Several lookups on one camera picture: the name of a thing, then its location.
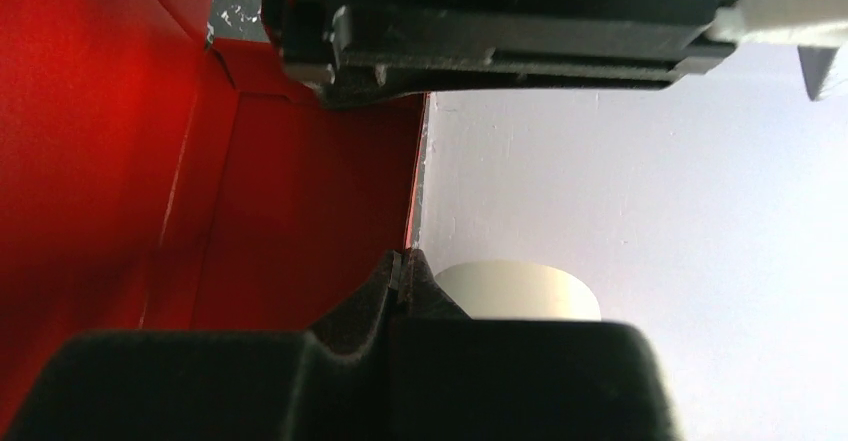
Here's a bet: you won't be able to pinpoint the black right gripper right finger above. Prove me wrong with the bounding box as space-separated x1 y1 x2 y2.
390 249 680 440

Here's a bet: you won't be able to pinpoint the red paper box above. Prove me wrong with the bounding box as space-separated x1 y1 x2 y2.
1 0 426 438

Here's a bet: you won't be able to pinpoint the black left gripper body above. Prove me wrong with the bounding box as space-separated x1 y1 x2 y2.
261 0 740 108

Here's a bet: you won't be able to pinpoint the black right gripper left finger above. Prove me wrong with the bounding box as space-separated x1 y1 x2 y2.
6 251 402 440

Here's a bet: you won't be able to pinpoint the white round drawer cabinet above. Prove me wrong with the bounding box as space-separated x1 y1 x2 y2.
435 260 602 321

